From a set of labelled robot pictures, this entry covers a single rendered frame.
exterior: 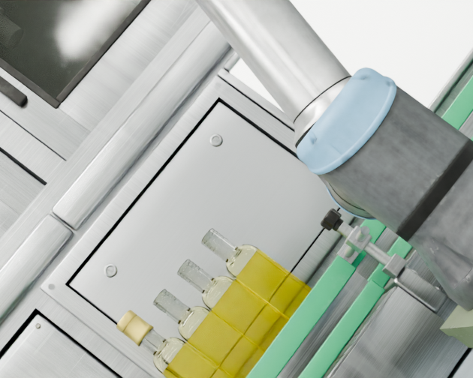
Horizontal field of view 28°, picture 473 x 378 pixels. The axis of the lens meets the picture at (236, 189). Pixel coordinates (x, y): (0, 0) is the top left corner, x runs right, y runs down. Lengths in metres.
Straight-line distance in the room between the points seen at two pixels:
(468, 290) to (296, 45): 0.34
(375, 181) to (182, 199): 0.73
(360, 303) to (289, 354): 0.12
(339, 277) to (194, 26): 0.61
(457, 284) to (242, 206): 0.73
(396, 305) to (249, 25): 0.44
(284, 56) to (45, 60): 0.75
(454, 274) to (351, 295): 0.41
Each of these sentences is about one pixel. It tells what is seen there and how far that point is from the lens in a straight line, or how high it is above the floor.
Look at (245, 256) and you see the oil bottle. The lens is 1.39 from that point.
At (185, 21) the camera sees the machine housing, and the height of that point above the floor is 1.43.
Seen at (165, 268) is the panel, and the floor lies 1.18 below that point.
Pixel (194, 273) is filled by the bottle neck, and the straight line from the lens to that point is 1.41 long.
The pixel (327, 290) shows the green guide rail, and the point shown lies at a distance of 1.28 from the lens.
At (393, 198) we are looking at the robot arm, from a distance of 0.89.
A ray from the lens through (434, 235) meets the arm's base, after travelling 0.89.
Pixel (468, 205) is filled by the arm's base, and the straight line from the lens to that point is 0.87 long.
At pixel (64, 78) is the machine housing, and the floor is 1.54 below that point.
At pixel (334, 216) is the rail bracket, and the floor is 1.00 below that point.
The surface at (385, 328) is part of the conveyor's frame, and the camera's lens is 1.27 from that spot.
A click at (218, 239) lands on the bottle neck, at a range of 1.41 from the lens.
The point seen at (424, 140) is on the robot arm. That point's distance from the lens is 0.88.
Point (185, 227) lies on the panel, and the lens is 1.56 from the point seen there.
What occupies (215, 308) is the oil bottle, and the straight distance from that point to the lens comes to 1.38.
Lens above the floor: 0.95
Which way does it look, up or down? 8 degrees up
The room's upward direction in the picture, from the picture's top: 53 degrees counter-clockwise
